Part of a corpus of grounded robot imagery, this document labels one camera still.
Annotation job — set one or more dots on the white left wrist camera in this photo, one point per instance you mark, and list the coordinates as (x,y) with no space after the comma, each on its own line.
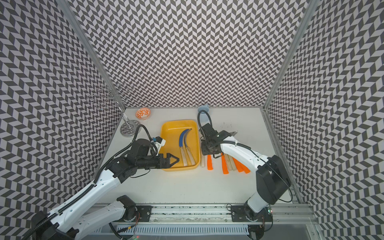
(158,142)

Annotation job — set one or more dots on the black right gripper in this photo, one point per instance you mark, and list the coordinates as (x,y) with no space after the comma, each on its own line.
(204,151)

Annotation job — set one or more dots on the yellow plastic storage tray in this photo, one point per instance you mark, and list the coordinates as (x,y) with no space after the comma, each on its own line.
(171,132)

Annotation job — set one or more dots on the light blue ceramic mug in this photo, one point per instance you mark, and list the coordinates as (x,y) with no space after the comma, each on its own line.
(203,110)

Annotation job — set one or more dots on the orange patterned small dish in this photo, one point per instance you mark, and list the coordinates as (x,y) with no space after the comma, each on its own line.
(143,113)

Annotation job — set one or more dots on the left aluminium corner post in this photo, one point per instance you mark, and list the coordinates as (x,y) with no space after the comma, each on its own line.
(76,26)

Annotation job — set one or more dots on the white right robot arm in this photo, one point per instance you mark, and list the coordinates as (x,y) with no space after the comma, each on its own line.
(272,179)

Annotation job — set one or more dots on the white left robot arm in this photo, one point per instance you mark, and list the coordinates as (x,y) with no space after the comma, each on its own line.
(69,220)

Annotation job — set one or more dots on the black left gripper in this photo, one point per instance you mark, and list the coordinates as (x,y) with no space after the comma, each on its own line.
(167,164)

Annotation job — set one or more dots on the aluminium corner frame post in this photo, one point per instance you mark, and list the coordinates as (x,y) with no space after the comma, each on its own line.
(307,17)

